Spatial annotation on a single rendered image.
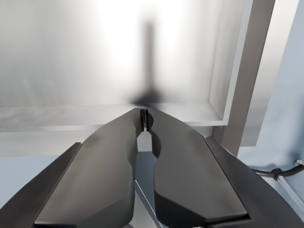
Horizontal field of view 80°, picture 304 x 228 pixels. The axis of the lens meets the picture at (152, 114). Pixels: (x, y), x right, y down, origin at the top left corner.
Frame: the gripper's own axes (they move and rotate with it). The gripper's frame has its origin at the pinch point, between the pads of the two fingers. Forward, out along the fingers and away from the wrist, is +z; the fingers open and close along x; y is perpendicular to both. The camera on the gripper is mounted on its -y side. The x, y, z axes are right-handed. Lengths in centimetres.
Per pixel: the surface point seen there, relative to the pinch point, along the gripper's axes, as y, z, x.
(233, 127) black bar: 2.7, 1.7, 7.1
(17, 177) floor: 100, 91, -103
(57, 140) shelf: 4.7, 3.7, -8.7
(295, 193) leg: 95, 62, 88
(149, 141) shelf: 5.4, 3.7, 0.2
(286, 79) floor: 32, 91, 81
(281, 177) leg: 95, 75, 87
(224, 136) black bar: 3.6, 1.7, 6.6
